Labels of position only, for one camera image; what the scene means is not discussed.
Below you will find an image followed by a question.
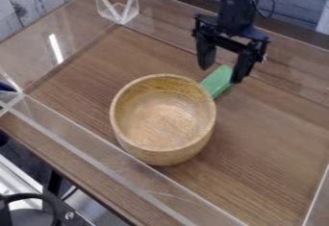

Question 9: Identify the black metal bracket with screw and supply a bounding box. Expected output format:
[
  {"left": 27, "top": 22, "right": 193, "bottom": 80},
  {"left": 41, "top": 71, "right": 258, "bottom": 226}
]
[{"left": 43, "top": 190, "right": 95, "bottom": 226}]

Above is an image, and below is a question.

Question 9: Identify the clear acrylic tray enclosure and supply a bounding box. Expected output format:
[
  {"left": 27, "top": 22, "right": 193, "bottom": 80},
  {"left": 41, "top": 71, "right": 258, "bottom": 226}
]
[{"left": 0, "top": 0, "right": 329, "bottom": 226}]

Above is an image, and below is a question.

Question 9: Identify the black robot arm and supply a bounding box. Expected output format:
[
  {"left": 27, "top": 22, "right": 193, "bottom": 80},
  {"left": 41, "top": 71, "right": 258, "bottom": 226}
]
[{"left": 191, "top": 0, "right": 271, "bottom": 84}]

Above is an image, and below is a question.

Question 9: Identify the green rectangular block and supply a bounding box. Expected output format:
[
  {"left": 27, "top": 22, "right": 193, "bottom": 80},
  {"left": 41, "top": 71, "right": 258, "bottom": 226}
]
[{"left": 201, "top": 65, "right": 233, "bottom": 98}]

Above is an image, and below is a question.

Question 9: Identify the black table leg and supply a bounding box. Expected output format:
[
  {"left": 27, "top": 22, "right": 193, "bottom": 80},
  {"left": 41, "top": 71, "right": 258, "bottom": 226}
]
[{"left": 48, "top": 171, "right": 63, "bottom": 196}]

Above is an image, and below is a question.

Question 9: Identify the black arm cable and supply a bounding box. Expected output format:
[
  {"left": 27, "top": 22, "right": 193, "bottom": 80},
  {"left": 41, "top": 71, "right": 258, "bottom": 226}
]
[{"left": 254, "top": 0, "right": 278, "bottom": 20}]

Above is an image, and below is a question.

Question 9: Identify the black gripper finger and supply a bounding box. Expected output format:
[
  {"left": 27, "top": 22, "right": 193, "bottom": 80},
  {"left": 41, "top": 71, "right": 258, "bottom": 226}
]
[
  {"left": 230, "top": 50, "right": 254, "bottom": 84},
  {"left": 197, "top": 36, "right": 215, "bottom": 70}
]

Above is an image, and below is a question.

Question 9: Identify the black cable loop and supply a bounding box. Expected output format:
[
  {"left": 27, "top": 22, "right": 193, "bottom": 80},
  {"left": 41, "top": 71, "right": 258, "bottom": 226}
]
[{"left": 0, "top": 192, "right": 61, "bottom": 226}]

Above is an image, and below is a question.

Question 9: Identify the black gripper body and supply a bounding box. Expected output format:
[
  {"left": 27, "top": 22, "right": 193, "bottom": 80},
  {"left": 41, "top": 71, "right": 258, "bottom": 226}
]
[{"left": 193, "top": 0, "right": 270, "bottom": 63}]

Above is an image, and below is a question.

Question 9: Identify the brown wooden bowl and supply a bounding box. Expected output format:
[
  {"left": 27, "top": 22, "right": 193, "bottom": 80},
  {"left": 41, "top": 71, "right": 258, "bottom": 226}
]
[{"left": 110, "top": 74, "right": 215, "bottom": 166}]

